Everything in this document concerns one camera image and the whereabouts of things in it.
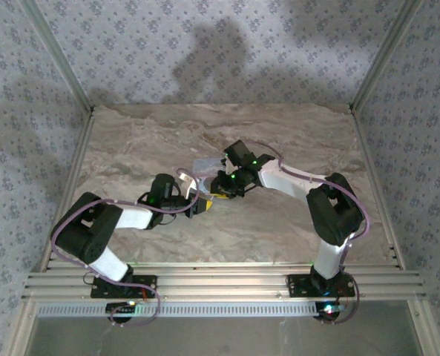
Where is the aluminium base rail beam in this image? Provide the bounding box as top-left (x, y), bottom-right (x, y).
top-left (22, 261), bottom-right (427, 302)

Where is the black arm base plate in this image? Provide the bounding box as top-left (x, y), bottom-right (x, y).
top-left (91, 274), bottom-right (158, 300)
top-left (286, 274), bottom-right (356, 298)

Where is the small black controller board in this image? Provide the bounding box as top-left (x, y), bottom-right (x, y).
top-left (106, 302), bottom-right (139, 316)
top-left (315, 302), bottom-right (343, 320)

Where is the aluminium table edge rail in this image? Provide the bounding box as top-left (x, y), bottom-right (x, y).
top-left (4, 105), bottom-right (96, 356)
top-left (349, 105), bottom-right (440, 356)

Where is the slotted white cable duct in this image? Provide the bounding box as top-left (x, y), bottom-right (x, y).
top-left (36, 300), bottom-right (341, 319)

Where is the aluminium upright frame post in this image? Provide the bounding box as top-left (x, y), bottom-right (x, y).
top-left (19, 0), bottom-right (94, 112)
top-left (351, 0), bottom-right (424, 111)

